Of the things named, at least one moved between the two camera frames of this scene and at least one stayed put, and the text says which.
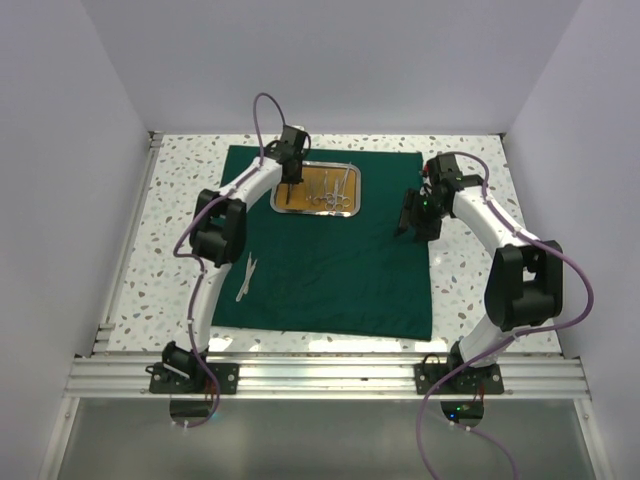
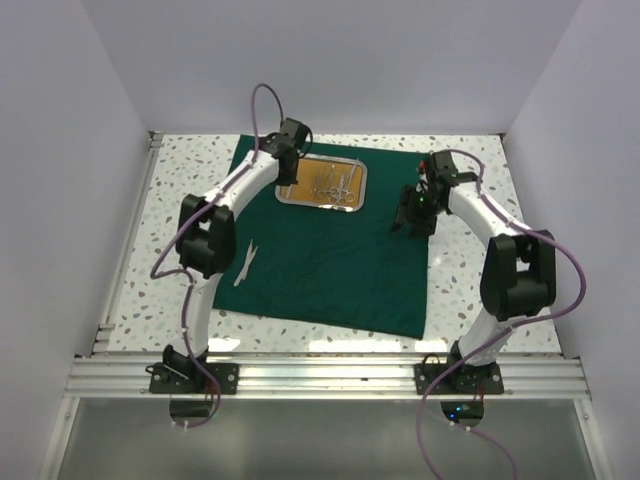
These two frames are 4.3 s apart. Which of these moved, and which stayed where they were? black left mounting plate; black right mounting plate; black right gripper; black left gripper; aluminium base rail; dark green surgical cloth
Moved: dark green surgical cloth
Stayed: black left mounting plate; black right mounting plate; black right gripper; aluminium base rail; black left gripper
